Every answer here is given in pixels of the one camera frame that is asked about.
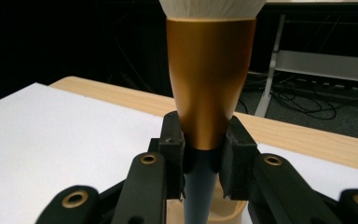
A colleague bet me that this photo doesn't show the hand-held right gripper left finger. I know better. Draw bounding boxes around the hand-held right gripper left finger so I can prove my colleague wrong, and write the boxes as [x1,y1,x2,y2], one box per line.
[158,110,187,200]

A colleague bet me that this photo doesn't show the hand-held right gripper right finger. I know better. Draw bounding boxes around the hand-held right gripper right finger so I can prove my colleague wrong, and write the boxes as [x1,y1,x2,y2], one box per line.
[218,115,259,202]

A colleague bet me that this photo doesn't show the tan paper bag holder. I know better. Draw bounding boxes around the tan paper bag holder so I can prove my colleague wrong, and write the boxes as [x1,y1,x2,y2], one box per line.
[166,176,248,224]

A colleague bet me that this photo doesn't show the gold and dark makeup brush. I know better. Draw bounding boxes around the gold and dark makeup brush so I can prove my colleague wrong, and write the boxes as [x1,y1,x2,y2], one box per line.
[158,0,267,224]

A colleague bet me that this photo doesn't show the white table sheet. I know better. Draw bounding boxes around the white table sheet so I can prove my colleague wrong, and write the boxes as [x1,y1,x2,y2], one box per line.
[0,82,358,224]

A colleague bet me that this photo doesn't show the grey metal stand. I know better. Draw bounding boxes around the grey metal stand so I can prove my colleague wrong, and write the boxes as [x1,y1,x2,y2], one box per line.
[255,13,358,119]

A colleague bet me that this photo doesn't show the black floor cables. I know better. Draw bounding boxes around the black floor cables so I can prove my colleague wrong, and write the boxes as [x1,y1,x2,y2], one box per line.
[237,73,358,121]

